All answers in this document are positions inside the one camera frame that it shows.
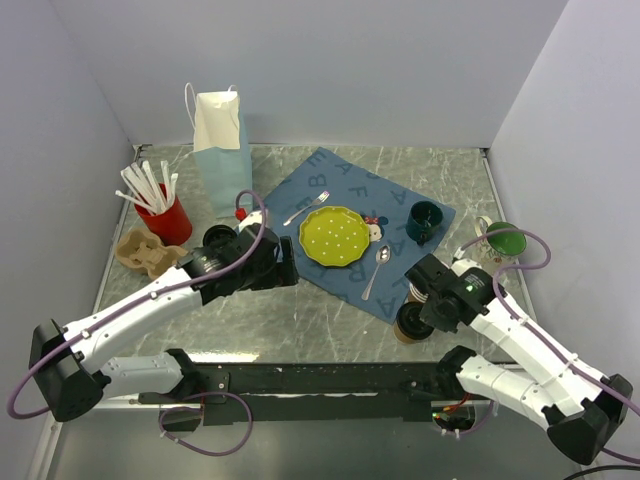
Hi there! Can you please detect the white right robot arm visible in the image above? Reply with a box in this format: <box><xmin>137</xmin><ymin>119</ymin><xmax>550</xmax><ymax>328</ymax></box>
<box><xmin>405</xmin><ymin>254</ymin><xmax>633</xmax><ymax>465</ymax></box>

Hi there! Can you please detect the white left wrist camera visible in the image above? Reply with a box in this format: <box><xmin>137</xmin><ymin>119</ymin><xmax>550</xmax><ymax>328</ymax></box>
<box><xmin>235</xmin><ymin>209</ymin><xmax>269</xmax><ymax>233</ymax></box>

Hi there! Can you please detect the stack of brown paper cups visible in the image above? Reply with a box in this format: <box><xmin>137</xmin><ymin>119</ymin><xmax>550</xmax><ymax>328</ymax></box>
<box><xmin>407</xmin><ymin>283</ymin><xmax>428</xmax><ymax>304</ymax></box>

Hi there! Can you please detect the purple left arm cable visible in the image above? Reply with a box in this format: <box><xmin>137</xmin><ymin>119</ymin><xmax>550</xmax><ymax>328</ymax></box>
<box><xmin>7</xmin><ymin>188</ymin><xmax>271</xmax><ymax>420</ymax></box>

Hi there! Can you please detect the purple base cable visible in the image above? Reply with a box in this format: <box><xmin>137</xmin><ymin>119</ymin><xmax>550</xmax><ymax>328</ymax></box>
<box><xmin>158</xmin><ymin>389</ymin><xmax>256</xmax><ymax>456</ymax></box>

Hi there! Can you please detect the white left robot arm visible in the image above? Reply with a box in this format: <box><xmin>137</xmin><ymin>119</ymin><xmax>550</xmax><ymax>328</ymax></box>
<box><xmin>29</xmin><ymin>224</ymin><xmax>299</xmax><ymax>422</ymax></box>

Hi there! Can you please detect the brown pulp cup carrier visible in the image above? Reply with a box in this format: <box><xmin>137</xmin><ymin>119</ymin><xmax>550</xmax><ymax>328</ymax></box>
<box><xmin>115</xmin><ymin>228</ymin><xmax>187</xmax><ymax>280</ymax></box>

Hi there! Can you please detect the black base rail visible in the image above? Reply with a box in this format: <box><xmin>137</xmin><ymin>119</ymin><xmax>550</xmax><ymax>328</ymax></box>
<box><xmin>134</xmin><ymin>362</ymin><xmax>465</xmax><ymax>426</ymax></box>

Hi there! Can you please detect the dark green mug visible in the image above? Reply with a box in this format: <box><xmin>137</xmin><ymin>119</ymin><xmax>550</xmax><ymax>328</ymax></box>
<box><xmin>405</xmin><ymin>201</ymin><xmax>444</xmax><ymax>246</ymax></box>

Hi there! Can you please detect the stack of black lids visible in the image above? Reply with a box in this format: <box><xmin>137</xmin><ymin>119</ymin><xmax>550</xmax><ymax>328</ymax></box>
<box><xmin>202</xmin><ymin>225</ymin><xmax>237</xmax><ymax>249</ymax></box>

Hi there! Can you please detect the floral cream mug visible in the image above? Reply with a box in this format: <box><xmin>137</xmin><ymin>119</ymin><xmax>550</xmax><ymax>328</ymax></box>
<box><xmin>471</xmin><ymin>216</ymin><xmax>527</xmax><ymax>275</ymax></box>

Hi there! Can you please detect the blue white paper bag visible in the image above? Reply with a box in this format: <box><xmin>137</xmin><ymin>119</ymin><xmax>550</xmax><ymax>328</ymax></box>
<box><xmin>184</xmin><ymin>83</ymin><xmax>253</xmax><ymax>217</ymax></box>

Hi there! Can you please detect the brown paper cup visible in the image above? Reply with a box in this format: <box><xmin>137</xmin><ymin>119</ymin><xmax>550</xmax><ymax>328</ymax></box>
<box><xmin>393</xmin><ymin>321</ymin><xmax>434</xmax><ymax>344</ymax></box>

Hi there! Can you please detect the silver fork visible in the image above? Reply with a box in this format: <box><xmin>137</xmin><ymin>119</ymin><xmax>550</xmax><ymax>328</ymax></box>
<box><xmin>283</xmin><ymin>191</ymin><xmax>330</xmax><ymax>226</ymax></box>

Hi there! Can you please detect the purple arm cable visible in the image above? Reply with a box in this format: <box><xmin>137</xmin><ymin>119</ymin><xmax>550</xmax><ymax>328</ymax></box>
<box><xmin>452</xmin><ymin>229</ymin><xmax>640</xmax><ymax>464</ymax></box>
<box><xmin>7</xmin><ymin>188</ymin><xmax>271</xmax><ymax>420</ymax></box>

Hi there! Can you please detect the red straw holder cup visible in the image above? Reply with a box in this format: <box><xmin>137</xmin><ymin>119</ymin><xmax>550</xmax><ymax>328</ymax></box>
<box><xmin>134</xmin><ymin>197</ymin><xmax>193</xmax><ymax>246</ymax></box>

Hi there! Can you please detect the blue letter print cloth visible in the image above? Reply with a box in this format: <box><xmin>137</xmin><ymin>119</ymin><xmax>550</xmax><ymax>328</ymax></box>
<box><xmin>264</xmin><ymin>148</ymin><xmax>456</xmax><ymax>323</ymax></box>

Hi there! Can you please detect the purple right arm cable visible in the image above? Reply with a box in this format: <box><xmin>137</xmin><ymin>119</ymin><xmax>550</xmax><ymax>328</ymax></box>
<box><xmin>452</xmin><ymin>229</ymin><xmax>640</xmax><ymax>464</ymax></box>

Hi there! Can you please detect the silver spoon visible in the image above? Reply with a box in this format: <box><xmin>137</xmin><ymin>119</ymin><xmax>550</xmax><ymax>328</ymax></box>
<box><xmin>361</xmin><ymin>245</ymin><xmax>392</xmax><ymax>301</ymax></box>

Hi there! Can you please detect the black cup lid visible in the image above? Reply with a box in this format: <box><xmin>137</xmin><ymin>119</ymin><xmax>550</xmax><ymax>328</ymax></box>
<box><xmin>395</xmin><ymin>302</ymin><xmax>429</xmax><ymax>331</ymax></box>

